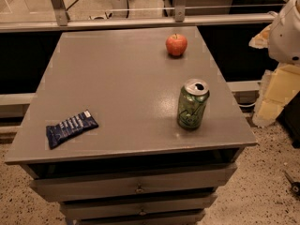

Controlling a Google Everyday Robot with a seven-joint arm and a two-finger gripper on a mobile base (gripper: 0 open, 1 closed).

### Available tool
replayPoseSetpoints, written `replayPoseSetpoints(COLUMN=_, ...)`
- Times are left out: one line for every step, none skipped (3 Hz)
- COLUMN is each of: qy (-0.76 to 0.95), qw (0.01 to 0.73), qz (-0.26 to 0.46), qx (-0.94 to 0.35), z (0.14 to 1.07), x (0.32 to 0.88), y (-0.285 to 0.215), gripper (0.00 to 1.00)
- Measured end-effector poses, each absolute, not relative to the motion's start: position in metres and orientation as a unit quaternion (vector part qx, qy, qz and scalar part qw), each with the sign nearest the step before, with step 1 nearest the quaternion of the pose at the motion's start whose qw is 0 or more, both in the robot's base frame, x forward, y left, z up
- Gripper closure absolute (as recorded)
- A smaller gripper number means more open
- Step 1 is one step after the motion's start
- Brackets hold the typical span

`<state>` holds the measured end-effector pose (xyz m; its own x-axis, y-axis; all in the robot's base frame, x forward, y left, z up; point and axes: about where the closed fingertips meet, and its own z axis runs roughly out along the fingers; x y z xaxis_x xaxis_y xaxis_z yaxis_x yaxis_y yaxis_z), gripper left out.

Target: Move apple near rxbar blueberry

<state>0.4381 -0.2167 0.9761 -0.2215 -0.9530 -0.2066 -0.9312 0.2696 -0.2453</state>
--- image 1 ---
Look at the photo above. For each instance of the blue rxbar wrapper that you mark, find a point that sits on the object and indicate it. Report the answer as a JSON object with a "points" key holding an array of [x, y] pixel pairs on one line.
{"points": [[70, 128]]}

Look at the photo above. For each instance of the grey drawer cabinet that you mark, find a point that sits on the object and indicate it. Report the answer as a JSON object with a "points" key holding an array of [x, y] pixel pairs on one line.
{"points": [[138, 167]]}

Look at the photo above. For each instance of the grey metal railing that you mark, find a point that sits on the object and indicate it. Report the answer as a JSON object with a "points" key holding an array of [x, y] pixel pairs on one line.
{"points": [[67, 15]]}

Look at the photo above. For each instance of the green soda can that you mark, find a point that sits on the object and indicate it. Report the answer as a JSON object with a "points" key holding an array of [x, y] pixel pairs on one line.
{"points": [[192, 102]]}

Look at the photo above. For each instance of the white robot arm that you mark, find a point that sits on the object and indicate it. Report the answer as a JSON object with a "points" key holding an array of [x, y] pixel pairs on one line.
{"points": [[289, 17]]}

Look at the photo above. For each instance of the red apple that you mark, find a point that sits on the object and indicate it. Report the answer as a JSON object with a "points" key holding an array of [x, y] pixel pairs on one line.
{"points": [[176, 44]]}

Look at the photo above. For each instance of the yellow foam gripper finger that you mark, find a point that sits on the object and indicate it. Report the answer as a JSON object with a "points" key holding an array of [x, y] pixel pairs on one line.
{"points": [[279, 87]]}

